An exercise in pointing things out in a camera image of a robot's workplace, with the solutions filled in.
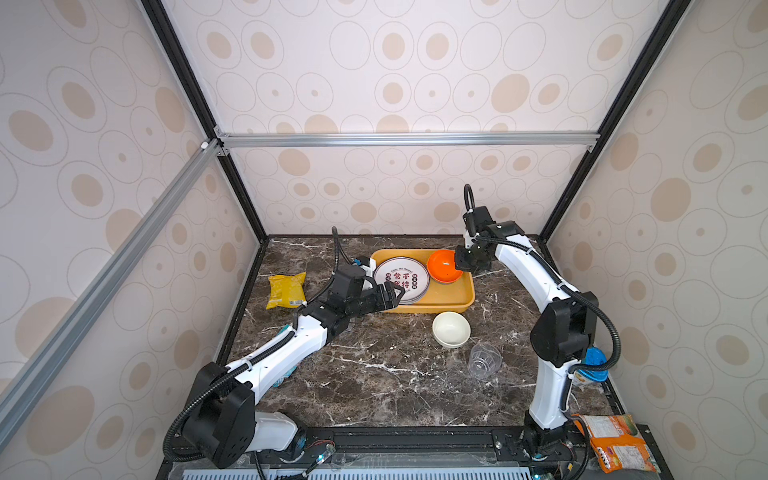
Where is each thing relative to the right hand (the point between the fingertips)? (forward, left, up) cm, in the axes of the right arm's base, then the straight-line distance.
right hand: (461, 264), depth 91 cm
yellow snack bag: (-1, +57, -11) cm, 58 cm away
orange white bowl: (0, +6, -1) cm, 6 cm away
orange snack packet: (-46, -32, -13) cm, 58 cm away
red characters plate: (+7, +15, -13) cm, 21 cm away
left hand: (-14, +18, +6) cm, 24 cm away
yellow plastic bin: (-2, +5, -15) cm, 16 cm away
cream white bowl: (-15, +3, -13) cm, 20 cm away
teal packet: (-27, +50, -14) cm, 59 cm away
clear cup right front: (-24, -5, -15) cm, 29 cm away
